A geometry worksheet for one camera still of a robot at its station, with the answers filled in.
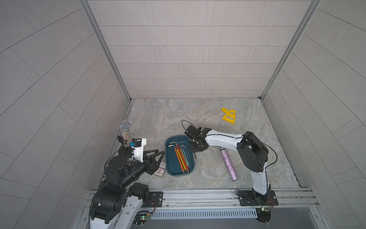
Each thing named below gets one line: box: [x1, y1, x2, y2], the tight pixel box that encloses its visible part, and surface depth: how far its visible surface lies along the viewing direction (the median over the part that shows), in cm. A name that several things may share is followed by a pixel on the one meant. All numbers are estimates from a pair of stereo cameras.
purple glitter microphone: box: [220, 147, 239, 182], surface depth 80 cm
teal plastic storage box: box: [164, 135, 195, 177], surface depth 84 cm
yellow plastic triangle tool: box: [221, 107, 236, 125], surface depth 107 cm
